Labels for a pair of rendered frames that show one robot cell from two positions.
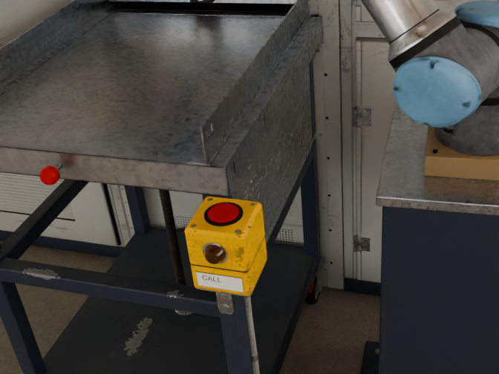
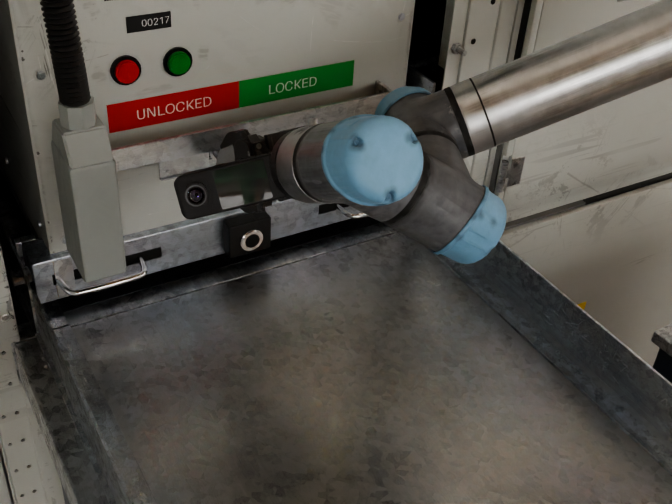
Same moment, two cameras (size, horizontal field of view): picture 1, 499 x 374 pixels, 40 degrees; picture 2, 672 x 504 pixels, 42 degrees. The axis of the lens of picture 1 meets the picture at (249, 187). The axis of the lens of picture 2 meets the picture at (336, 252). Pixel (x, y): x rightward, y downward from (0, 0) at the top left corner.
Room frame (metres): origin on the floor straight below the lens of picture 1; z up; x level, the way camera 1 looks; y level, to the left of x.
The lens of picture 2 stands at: (1.02, 0.74, 1.55)
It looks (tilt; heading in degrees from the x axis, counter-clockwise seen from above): 36 degrees down; 306
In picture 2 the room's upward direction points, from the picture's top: 4 degrees clockwise
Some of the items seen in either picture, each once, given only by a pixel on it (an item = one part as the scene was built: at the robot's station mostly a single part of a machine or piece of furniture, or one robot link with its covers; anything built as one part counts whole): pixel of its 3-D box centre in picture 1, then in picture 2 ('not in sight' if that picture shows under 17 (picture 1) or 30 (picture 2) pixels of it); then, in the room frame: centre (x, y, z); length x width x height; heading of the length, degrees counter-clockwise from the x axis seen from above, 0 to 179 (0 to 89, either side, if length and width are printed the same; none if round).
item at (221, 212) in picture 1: (223, 215); not in sight; (0.70, 0.04, 0.90); 0.04 x 0.04 x 0.02
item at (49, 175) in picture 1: (52, 172); not in sight; (1.00, 0.33, 0.82); 0.04 x 0.03 x 0.03; 159
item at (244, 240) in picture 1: (227, 245); not in sight; (0.70, 0.04, 0.85); 0.08 x 0.08 x 0.10; 69
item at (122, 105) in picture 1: (143, 81); (391, 467); (1.33, 0.20, 0.82); 0.68 x 0.62 x 0.06; 159
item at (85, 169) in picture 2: not in sight; (87, 194); (1.70, 0.28, 1.04); 0.08 x 0.05 x 0.17; 159
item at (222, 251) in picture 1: (213, 256); not in sight; (0.66, 0.05, 0.87); 0.03 x 0.01 x 0.03; 69
